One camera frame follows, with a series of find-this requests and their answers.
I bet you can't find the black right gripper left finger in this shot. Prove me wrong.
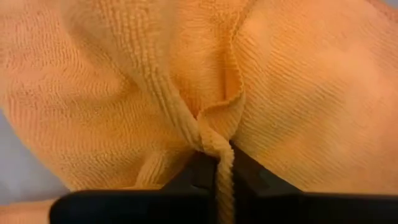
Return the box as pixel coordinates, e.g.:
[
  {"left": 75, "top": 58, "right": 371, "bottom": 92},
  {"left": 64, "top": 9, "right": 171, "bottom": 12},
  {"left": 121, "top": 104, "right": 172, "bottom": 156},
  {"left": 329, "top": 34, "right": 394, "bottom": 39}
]
[{"left": 49, "top": 150, "right": 219, "bottom": 224}]

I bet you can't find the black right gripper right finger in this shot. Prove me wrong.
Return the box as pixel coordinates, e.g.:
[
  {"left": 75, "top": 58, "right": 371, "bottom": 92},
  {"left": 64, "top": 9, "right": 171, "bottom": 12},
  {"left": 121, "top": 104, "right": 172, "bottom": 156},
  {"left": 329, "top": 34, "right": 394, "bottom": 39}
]
[{"left": 231, "top": 141, "right": 398, "bottom": 224}]

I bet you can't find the orange microfiber towel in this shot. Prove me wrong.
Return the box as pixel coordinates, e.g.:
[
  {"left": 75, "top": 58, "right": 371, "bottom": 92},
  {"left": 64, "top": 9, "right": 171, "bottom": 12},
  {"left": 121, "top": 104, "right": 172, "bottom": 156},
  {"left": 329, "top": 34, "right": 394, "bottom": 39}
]
[{"left": 0, "top": 0, "right": 398, "bottom": 224}]

